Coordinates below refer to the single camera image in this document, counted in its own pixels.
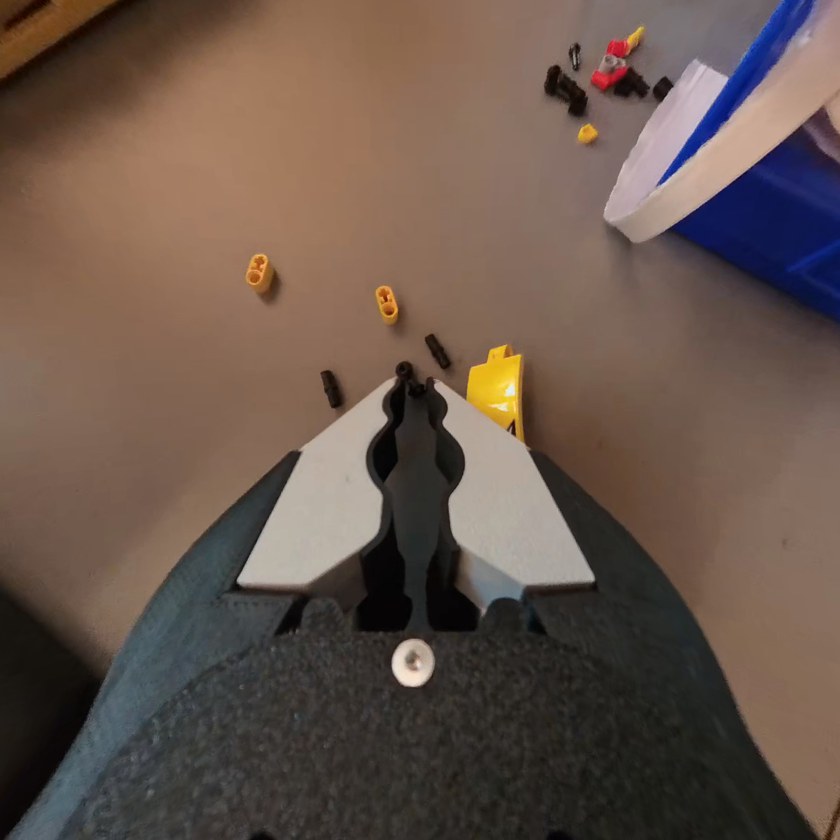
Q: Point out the yellow curved brick panel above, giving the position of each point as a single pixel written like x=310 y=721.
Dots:
x=495 y=390

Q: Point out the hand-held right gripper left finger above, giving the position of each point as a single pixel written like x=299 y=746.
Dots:
x=328 y=518

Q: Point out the black brick pin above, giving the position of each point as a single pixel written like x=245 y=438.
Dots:
x=438 y=352
x=331 y=388
x=404 y=369

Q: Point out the yellow brick connector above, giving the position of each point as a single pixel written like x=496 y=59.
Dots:
x=387 y=307
x=259 y=274

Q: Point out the wooden board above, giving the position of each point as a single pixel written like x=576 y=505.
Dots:
x=39 y=33

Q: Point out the pile of small brick pieces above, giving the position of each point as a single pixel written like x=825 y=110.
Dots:
x=607 y=77

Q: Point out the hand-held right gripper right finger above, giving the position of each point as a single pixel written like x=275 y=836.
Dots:
x=518 y=518

